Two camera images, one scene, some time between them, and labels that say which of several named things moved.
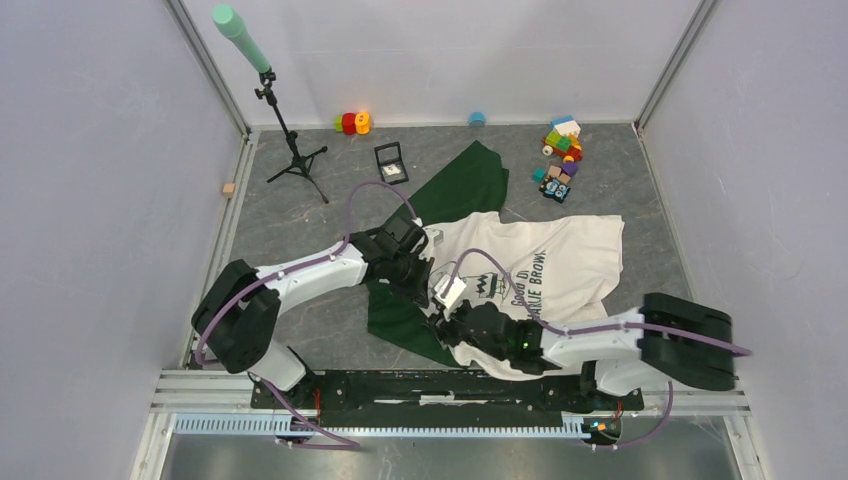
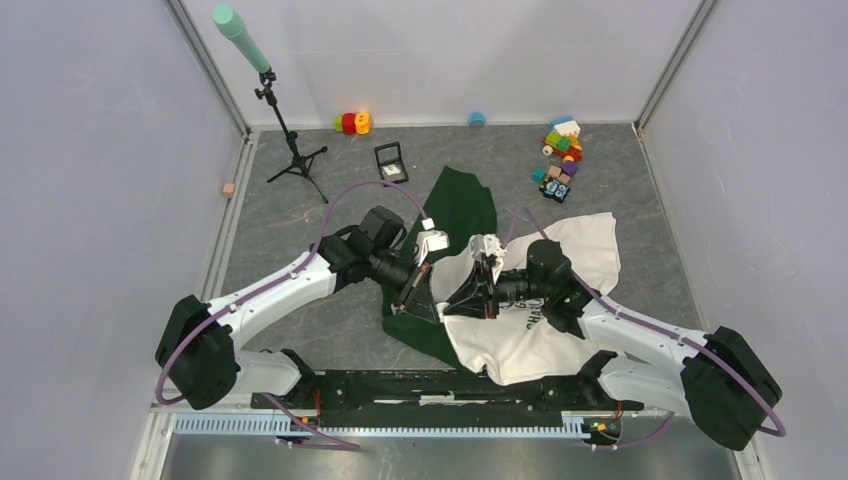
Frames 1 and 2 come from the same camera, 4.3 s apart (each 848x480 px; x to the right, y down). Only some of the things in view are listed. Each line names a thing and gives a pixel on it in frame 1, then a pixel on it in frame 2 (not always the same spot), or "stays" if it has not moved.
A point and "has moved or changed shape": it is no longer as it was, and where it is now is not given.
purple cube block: x=569 y=168 stays
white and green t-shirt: x=543 y=269 has moved or changed shape
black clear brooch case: x=390 y=163 stays
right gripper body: x=449 y=327 to x=513 y=287
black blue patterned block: x=554 y=189 stays
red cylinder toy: x=349 y=123 stays
